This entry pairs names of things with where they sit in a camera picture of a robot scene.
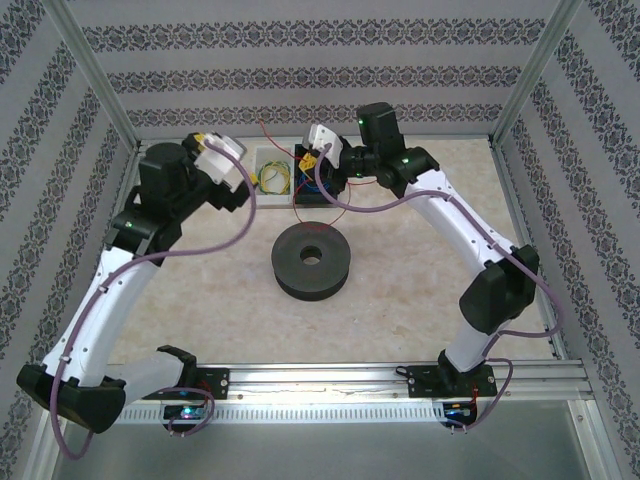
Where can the aluminium mounting rail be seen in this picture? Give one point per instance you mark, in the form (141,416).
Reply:
(320,375)

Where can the white plastic bin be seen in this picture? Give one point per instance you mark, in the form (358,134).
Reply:
(272,200)

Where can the aluminium frame side rail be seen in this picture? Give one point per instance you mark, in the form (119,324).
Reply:
(131,167)
(515,200)

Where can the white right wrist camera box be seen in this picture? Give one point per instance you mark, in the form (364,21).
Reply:
(325,145)

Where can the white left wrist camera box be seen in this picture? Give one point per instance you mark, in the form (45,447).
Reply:
(220,157)

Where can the black plastic bin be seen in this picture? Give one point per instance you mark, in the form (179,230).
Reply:
(312,199)

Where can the black plastic spool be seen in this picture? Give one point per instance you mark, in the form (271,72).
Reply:
(290,255)

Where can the aluminium frame post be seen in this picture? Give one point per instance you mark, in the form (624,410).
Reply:
(534,75)
(97,75)

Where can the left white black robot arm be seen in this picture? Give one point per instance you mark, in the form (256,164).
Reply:
(115,295)

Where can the small controller circuit board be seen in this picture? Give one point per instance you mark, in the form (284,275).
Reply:
(186,412)
(457,411)

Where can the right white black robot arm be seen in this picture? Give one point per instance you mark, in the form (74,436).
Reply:
(460,220)

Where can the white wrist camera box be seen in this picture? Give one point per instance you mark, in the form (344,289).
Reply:
(220,157)
(325,145)

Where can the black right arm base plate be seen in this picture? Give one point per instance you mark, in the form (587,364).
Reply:
(425,382)

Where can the aluminium frame crossbar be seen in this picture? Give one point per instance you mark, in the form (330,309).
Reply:
(450,138)

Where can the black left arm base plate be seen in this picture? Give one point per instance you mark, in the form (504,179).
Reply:
(217,382)

